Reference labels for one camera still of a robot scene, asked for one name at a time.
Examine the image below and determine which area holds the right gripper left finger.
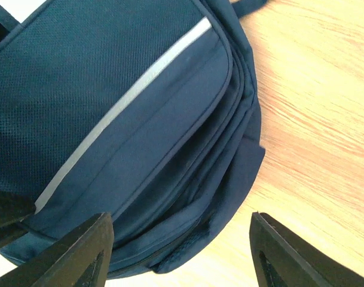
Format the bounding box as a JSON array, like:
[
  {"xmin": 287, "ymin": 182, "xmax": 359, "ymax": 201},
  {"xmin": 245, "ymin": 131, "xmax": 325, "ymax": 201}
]
[{"xmin": 0, "ymin": 213, "xmax": 114, "ymax": 286}]

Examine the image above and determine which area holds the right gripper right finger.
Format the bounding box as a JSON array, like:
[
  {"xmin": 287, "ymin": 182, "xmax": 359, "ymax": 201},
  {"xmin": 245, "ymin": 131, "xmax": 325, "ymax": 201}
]
[{"xmin": 249, "ymin": 212, "xmax": 364, "ymax": 286}]

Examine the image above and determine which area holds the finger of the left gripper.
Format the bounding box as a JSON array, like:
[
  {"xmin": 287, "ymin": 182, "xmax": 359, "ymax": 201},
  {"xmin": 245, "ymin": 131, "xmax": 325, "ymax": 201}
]
[{"xmin": 0, "ymin": 191, "xmax": 36, "ymax": 248}]

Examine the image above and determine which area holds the navy blue backpack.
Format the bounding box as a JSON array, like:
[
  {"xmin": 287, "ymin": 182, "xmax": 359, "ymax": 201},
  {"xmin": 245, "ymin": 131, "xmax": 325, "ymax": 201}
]
[{"xmin": 0, "ymin": 1, "xmax": 265, "ymax": 279}]

